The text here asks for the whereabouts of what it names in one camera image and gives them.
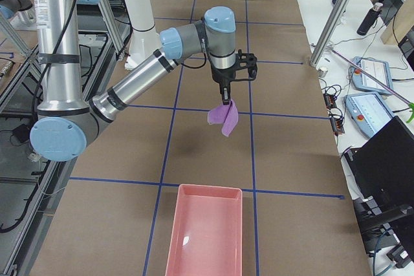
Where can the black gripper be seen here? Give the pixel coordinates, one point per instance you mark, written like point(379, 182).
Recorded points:
point(221, 76)

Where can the purple cloth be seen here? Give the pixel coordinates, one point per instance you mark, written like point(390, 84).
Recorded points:
point(227, 115)

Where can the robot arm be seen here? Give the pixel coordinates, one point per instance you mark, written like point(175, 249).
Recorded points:
point(73, 104)
point(9, 8)

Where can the blue tablet near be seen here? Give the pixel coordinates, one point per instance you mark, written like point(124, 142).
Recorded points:
point(369, 112)

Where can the blue tablet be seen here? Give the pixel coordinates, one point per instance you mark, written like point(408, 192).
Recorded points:
point(369, 112)
point(377, 68)

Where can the pink plastic bin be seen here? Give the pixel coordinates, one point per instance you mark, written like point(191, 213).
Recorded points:
point(207, 232)

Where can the blue tablet far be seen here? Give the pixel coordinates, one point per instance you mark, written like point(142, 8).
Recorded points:
point(377, 68)

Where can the black water bottle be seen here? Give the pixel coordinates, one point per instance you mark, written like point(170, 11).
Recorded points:
point(369, 19)

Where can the black monitor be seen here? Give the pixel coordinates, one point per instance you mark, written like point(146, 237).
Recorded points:
point(383, 171)

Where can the metal grabber stick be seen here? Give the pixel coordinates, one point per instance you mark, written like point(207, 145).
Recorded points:
point(384, 86)

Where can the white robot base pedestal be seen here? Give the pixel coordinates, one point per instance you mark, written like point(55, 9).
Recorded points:
point(144, 39)

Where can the aluminium frame column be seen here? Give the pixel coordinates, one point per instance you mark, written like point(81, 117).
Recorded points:
point(328, 30)

